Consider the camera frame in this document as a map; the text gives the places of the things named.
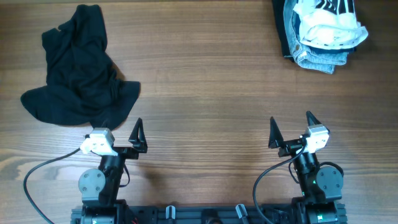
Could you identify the black folded garment under jeans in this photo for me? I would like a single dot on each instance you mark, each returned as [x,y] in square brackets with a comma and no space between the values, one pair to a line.
[278,8]

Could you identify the black t-shirt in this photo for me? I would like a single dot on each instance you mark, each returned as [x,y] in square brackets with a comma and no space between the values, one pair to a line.
[82,84]

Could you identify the white printed garment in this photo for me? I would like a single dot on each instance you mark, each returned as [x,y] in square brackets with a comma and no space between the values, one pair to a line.
[329,24]

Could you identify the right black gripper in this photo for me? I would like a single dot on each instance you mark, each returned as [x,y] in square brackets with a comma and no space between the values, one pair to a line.
[277,139]

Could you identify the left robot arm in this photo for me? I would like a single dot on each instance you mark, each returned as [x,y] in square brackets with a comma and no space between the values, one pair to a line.
[99,187]

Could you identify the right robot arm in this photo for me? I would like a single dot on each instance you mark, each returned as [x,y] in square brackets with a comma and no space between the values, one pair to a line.
[321,183]

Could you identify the folded blue jeans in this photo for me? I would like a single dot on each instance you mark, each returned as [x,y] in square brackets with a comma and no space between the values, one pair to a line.
[306,56]

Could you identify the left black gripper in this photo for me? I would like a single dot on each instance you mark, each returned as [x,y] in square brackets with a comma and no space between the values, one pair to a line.
[138,144]

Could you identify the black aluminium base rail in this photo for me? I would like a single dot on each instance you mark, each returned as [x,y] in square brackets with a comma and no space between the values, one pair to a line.
[205,214]

